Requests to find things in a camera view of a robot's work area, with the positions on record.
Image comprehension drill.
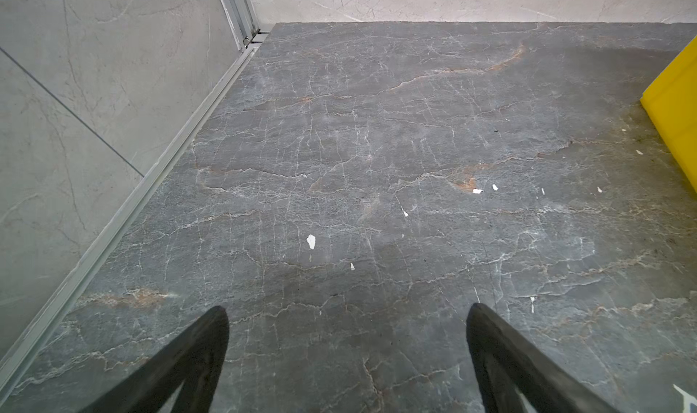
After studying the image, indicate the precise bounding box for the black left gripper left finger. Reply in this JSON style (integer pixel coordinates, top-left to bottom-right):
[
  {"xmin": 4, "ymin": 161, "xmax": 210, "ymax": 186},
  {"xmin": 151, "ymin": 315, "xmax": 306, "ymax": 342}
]
[{"xmin": 82, "ymin": 306, "xmax": 230, "ymax": 412}]

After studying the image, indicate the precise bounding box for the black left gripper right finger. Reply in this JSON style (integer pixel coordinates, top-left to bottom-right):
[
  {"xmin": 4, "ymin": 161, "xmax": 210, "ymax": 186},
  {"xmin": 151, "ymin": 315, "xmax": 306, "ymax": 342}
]
[{"xmin": 466, "ymin": 303, "xmax": 617, "ymax": 412}]

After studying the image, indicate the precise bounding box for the yellow plastic bin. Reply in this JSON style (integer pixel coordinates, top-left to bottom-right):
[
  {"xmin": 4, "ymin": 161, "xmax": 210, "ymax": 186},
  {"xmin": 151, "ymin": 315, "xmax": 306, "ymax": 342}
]
[{"xmin": 640, "ymin": 40, "xmax": 697, "ymax": 187}]

